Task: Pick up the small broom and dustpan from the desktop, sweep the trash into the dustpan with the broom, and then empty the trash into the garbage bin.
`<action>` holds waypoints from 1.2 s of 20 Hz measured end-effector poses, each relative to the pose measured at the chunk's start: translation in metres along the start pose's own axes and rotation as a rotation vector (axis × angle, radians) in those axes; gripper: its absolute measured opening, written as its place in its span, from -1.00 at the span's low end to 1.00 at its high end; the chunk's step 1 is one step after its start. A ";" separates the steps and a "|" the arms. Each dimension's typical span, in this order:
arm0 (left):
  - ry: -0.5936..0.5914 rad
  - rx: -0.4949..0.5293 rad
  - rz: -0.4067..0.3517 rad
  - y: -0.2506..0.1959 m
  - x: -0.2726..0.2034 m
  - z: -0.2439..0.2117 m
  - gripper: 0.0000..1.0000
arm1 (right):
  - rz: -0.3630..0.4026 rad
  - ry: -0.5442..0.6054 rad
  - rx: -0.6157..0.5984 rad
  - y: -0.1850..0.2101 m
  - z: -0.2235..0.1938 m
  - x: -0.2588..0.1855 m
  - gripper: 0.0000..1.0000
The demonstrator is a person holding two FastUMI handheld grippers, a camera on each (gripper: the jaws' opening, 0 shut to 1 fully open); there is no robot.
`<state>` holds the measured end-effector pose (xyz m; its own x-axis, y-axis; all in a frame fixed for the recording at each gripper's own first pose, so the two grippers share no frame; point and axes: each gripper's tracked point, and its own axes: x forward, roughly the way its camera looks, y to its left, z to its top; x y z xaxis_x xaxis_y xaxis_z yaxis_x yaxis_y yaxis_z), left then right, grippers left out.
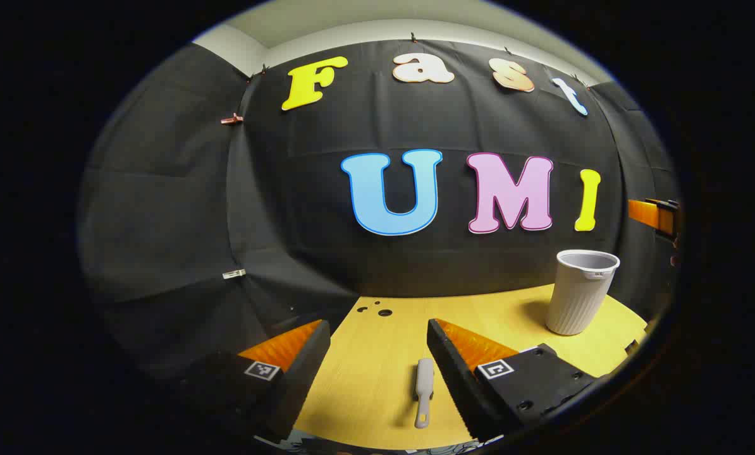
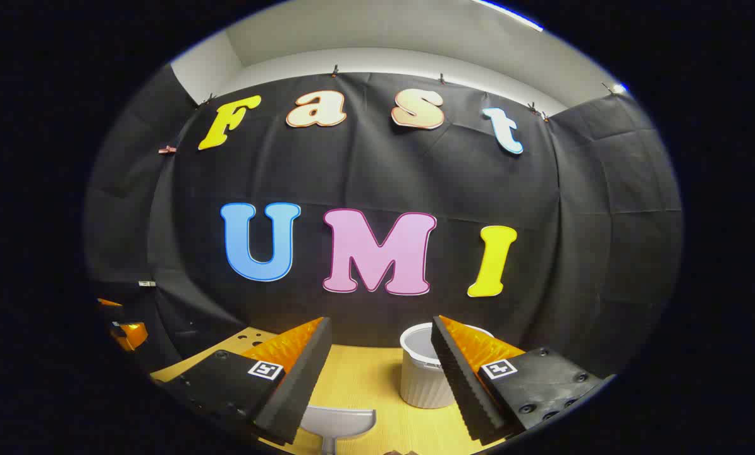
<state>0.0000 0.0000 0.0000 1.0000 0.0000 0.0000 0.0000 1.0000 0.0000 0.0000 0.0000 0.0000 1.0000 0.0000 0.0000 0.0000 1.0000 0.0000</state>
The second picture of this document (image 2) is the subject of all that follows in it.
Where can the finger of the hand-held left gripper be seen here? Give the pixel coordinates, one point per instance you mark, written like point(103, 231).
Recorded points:
point(132, 335)

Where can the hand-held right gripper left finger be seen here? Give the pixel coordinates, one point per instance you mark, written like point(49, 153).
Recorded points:
point(301, 385)

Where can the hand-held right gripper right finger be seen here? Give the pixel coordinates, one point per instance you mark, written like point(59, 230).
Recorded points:
point(463, 385)

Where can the white ribbed garbage bin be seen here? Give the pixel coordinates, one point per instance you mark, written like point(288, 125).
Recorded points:
point(422, 385)

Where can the grey plastic dustpan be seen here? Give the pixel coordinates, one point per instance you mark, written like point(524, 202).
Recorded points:
point(339, 420)

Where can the wooden desktop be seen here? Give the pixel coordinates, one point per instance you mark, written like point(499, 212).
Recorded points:
point(365, 379)

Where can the black backdrop cloth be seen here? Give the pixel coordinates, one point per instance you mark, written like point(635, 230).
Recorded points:
point(365, 170)

